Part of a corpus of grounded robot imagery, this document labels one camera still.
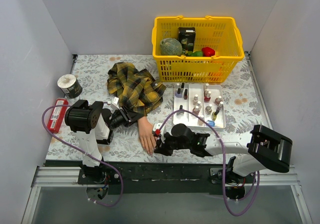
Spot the floral table mat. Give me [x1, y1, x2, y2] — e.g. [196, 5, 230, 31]
[46, 54, 277, 164]

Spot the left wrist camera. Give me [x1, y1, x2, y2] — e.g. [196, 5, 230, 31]
[110, 97, 120, 111]

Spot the red flat box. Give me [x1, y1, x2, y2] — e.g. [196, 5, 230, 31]
[47, 98, 69, 134]

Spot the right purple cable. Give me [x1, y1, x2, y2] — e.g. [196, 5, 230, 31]
[158, 109, 261, 217]

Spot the blue polish bottle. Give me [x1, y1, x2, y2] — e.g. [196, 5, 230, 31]
[207, 120, 216, 127]

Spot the purple cable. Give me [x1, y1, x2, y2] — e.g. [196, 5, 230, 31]
[158, 109, 261, 217]
[41, 104, 125, 207]

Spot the lilac polish bottle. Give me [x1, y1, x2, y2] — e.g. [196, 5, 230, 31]
[175, 83, 183, 98]

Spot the black tin with white lid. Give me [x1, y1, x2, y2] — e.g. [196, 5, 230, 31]
[57, 74, 83, 99]

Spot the red glitter polish bottle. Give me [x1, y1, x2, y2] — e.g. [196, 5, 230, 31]
[204, 90, 212, 103]

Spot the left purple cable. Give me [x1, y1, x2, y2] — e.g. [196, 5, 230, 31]
[41, 104, 125, 207]

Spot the black carton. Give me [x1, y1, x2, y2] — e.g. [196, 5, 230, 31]
[178, 27, 196, 56]

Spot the red bell pepper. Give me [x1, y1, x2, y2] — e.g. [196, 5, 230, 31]
[201, 47, 216, 57]

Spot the clear polish bottle white cap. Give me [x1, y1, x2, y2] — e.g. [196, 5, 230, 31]
[193, 94, 199, 105]

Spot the green bell pepper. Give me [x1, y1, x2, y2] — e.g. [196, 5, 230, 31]
[188, 50, 203, 57]

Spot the dark red polish bottle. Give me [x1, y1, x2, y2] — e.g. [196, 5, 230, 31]
[183, 89, 188, 100]

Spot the green melon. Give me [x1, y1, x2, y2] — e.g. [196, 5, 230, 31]
[159, 38, 183, 56]

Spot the white divided tray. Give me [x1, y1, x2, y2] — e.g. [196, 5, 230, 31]
[173, 82, 226, 130]

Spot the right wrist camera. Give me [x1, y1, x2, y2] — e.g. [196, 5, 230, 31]
[152, 123, 167, 143]

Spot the yellow plastic basket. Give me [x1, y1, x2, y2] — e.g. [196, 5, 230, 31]
[151, 15, 245, 83]

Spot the mannequin hand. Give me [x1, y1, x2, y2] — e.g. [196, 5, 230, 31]
[137, 116, 156, 157]

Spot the yellow plaid shirt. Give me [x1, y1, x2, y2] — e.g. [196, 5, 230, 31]
[107, 62, 167, 116]

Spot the pink iridescent polish bottle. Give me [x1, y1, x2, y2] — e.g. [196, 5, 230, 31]
[192, 101, 202, 115]

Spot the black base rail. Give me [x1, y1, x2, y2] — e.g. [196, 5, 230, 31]
[77, 161, 247, 196]

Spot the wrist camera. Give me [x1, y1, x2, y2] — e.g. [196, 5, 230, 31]
[110, 97, 120, 111]
[152, 123, 167, 143]

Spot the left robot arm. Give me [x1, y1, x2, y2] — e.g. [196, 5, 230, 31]
[64, 97, 144, 184]

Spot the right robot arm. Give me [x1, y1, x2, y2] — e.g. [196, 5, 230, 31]
[152, 123, 293, 183]

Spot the yellow polish bottle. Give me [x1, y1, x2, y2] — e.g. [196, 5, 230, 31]
[211, 109, 220, 121]

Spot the glitter polish bottle black cap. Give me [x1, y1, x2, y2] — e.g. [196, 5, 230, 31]
[176, 105, 184, 116]

